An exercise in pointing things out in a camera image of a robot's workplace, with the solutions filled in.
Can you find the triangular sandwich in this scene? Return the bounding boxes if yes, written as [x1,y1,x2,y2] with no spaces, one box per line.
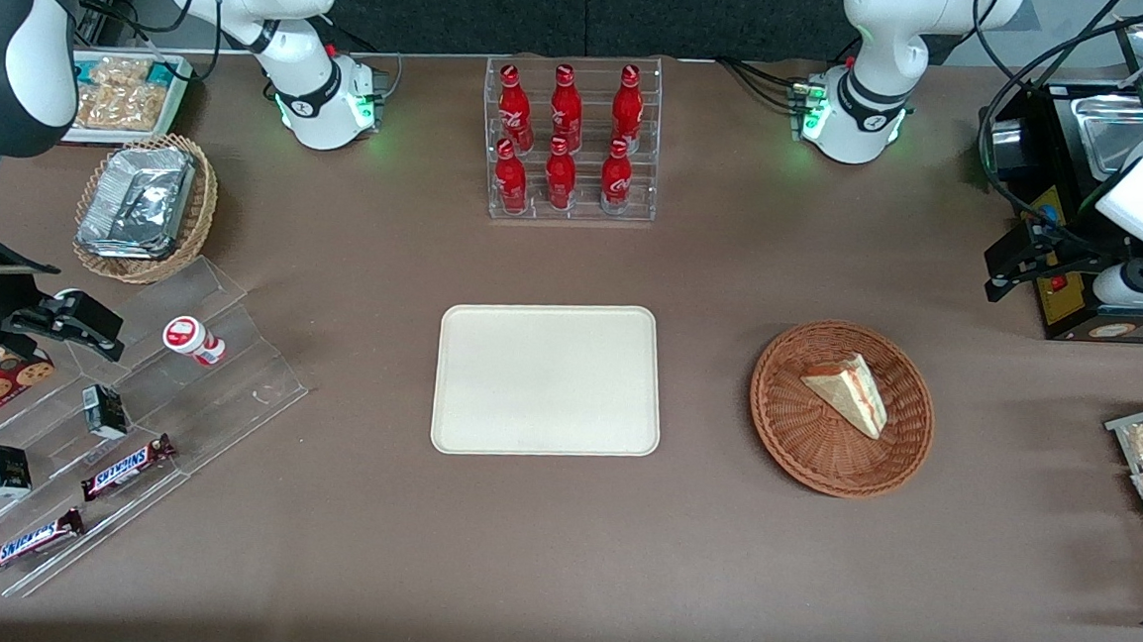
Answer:
[796,349,893,442]

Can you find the tan oval wicker basket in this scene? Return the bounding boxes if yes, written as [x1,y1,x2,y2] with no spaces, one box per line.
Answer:
[70,127,223,290]

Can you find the white tray of snack bags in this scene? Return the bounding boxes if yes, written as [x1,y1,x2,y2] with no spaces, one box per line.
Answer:
[61,47,195,152]

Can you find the brown round wicker basket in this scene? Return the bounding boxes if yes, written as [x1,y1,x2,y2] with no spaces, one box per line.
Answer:
[744,315,941,504]

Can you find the cream plastic tray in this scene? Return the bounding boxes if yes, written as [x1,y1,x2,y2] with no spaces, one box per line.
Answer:
[430,294,670,468]

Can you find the black food warmer cabinet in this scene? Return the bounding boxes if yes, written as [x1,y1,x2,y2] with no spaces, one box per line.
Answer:
[965,9,1143,347]

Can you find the small black drink carton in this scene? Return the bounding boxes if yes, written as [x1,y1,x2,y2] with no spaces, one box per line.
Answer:
[79,382,133,441]
[0,444,36,500]

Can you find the red white yogurt bottle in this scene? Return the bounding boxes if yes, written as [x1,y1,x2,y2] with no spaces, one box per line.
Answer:
[161,314,229,369]

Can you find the stacked aluminium foil containers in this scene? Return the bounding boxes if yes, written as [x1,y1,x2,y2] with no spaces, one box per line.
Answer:
[74,140,198,265]

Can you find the brown Snickers bar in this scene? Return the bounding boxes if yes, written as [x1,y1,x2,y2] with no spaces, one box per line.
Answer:
[0,502,87,583]
[79,428,178,508]

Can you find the clear acrylic stepped display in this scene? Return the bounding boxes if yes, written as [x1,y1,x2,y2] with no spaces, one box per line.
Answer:
[0,244,319,616]

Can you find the red cola bottle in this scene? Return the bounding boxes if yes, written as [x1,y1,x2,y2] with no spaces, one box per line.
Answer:
[492,137,532,216]
[547,62,587,154]
[494,62,539,153]
[543,136,579,212]
[610,62,647,154]
[599,137,635,213]

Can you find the clear acrylic bottle rack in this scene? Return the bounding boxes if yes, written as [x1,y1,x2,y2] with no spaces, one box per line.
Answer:
[476,47,667,230]

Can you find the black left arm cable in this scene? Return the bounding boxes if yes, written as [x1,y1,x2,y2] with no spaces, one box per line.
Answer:
[958,0,1143,260]

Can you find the black left base cables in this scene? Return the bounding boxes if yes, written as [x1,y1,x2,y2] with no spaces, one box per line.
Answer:
[711,55,812,114]

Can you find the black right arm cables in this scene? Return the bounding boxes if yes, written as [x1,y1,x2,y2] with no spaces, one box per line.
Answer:
[68,0,227,84]

